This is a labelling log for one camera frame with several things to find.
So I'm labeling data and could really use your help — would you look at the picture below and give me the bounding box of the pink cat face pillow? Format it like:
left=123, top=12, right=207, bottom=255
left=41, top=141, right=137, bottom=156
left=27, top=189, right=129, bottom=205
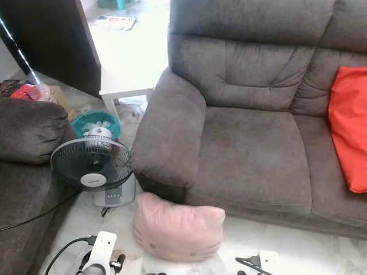
left=133, top=192, right=226, bottom=263

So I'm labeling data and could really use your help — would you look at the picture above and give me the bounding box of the red pillow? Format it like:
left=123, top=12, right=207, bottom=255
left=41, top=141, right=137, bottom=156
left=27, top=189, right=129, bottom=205
left=328, top=66, right=367, bottom=194

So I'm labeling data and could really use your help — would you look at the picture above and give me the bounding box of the grey fabric sofa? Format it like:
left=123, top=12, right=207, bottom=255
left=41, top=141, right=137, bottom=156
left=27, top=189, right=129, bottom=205
left=129, top=0, right=367, bottom=239

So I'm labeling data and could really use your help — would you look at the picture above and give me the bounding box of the printed floor mat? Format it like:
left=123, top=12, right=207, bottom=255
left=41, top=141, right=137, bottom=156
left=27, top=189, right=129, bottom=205
left=89, top=15, right=138, bottom=32

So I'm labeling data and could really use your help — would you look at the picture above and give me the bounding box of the black desk fan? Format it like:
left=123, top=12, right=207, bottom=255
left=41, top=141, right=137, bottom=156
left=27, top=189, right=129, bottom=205
left=50, top=126, right=137, bottom=208

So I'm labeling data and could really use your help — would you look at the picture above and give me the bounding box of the teal plastic basket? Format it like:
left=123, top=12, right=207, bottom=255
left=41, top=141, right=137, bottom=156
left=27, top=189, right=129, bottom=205
left=71, top=110, right=122, bottom=140

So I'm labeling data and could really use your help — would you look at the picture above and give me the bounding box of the brown cardboard box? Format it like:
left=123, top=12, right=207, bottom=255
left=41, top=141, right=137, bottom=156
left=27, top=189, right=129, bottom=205
left=47, top=86, right=78, bottom=121

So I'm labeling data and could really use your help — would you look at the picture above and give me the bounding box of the white side table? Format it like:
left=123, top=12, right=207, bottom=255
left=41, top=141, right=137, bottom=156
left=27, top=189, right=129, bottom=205
left=99, top=63, right=170, bottom=119

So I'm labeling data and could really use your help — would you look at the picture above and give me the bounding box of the clear plastic bag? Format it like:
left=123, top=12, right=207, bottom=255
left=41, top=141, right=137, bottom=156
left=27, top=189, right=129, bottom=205
left=36, top=84, right=54, bottom=103

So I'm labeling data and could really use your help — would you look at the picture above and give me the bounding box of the red box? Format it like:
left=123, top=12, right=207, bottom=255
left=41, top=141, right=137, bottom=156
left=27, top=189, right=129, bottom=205
left=10, top=83, right=40, bottom=101

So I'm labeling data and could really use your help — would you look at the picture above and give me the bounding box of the dark brown wooden door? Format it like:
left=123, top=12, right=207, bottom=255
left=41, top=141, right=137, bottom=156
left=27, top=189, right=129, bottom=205
left=0, top=0, right=103, bottom=98

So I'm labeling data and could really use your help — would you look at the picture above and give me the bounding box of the black shiny bar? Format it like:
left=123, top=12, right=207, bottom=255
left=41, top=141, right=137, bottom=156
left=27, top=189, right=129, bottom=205
left=0, top=17, right=40, bottom=85

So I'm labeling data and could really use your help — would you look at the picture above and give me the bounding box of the teal plastic stool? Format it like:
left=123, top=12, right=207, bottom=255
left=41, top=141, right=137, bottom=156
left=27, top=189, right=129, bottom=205
left=96, top=0, right=128, bottom=10

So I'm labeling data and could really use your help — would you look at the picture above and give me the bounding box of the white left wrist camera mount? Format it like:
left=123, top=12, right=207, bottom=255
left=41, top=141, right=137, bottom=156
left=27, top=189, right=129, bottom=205
left=91, top=231, right=118, bottom=271

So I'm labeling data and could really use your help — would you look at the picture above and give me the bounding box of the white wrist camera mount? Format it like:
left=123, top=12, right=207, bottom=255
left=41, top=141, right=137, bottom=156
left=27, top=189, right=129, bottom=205
left=258, top=250, right=281, bottom=275
left=91, top=231, right=118, bottom=271

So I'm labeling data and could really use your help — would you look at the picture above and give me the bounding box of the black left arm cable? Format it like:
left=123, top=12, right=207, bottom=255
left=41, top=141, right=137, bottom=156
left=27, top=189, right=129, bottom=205
left=45, top=235, right=96, bottom=275

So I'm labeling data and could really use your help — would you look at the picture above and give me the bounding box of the black fan power cable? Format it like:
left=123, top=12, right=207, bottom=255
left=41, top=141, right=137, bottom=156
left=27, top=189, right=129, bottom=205
left=0, top=191, right=80, bottom=233

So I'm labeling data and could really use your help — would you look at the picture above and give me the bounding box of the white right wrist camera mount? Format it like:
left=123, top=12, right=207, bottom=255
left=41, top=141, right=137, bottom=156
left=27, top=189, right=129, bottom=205
left=258, top=250, right=281, bottom=275

